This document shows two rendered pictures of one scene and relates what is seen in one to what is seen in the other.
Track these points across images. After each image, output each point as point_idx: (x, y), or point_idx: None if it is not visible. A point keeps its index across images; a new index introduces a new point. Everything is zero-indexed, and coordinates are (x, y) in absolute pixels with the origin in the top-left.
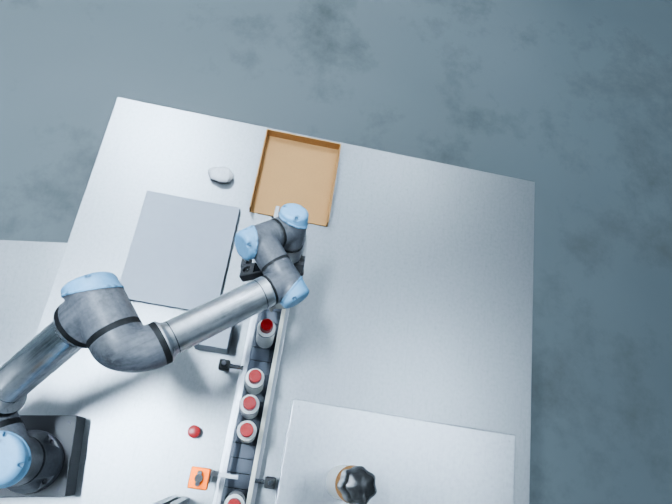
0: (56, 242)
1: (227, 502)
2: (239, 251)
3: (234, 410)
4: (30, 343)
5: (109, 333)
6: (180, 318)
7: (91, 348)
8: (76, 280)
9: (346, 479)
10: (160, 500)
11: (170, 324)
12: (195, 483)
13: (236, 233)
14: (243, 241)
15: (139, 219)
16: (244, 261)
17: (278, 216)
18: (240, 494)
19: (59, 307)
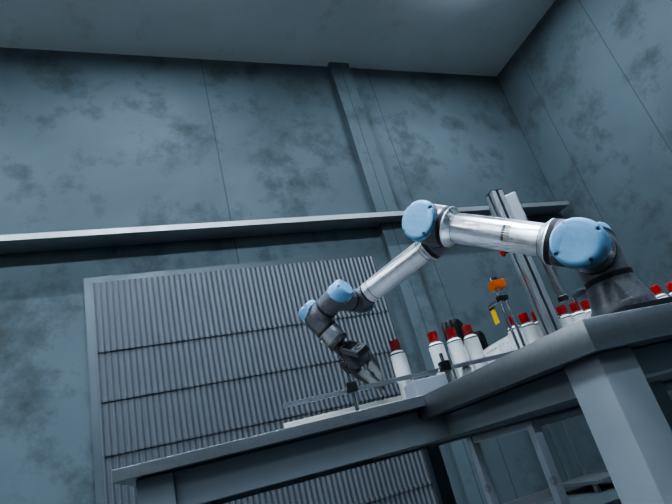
0: (431, 391)
1: (514, 325)
2: (349, 290)
3: (470, 360)
4: (484, 217)
5: None
6: (408, 247)
7: None
8: (415, 201)
9: (452, 321)
10: (538, 302)
11: (414, 242)
12: (497, 277)
13: (337, 286)
14: (342, 281)
15: (345, 413)
16: (350, 376)
17: (312, 306)
18: (510, 339)
19: (442, 208)
